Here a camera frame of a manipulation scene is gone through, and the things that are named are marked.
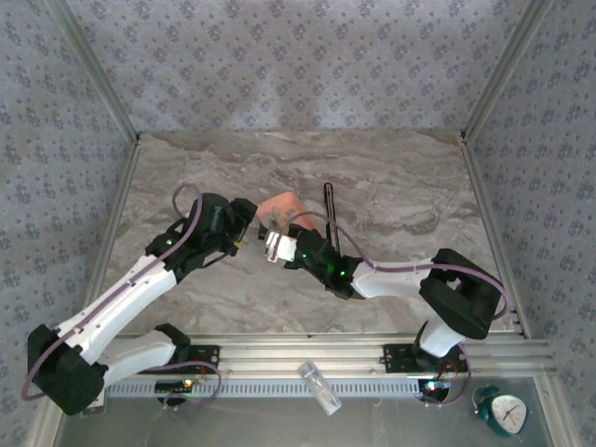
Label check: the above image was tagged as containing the pink plastic tray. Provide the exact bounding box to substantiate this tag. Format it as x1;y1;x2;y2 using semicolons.
257;191;322;234

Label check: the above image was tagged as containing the black stapler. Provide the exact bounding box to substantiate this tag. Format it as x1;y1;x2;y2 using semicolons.
322;182;345;258

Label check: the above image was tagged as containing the clear plastic bottle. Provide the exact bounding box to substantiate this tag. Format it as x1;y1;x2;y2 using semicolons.
297;359;344;416

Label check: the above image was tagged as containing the left circuit board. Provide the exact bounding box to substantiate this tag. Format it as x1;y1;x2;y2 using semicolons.
155;379;195;393

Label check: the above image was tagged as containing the circuit board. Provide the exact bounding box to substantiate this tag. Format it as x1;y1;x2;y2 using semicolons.
155;379;195;393
417;379;452;398

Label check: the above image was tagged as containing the right circuit board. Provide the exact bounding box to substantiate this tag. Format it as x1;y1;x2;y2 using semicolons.
417;379;452;398

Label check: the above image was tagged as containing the grey metal shelf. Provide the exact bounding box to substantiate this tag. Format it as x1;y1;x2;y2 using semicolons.
55;376;555;447

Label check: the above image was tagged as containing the green alarm clock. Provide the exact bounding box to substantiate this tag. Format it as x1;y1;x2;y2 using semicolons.
472;385;528;438

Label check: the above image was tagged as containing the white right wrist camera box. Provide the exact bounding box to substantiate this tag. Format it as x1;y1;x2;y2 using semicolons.
263;229;298;264

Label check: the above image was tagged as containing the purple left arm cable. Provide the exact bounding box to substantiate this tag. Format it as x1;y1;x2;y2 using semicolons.
21;183;223;412

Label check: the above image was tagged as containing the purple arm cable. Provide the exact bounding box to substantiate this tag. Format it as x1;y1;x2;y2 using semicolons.
283;210;511;407
21;183;223;412

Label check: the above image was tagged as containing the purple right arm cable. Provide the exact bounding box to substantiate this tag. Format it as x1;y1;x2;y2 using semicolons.
283;210;511;407

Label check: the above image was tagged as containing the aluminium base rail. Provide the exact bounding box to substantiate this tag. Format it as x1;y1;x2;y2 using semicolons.
48;332;558;378

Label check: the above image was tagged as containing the aluminium side rail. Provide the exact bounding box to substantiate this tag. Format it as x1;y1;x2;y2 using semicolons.
74;137;143;339
458;137;532;339

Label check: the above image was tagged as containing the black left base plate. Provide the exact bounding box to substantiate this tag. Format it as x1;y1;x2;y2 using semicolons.
135;344;221;374

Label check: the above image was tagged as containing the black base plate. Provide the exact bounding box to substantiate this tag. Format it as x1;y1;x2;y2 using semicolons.
382;343;468;373
135;344;221;374

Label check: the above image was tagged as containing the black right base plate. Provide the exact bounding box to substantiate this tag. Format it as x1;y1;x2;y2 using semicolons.
382;343;468;373

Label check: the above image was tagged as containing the grey slotted cable duct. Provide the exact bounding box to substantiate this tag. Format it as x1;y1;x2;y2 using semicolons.
104;376;423;400

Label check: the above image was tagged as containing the aluminium corner post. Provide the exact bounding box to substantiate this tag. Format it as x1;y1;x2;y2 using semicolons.
44;0;143;143
459;0;556;143

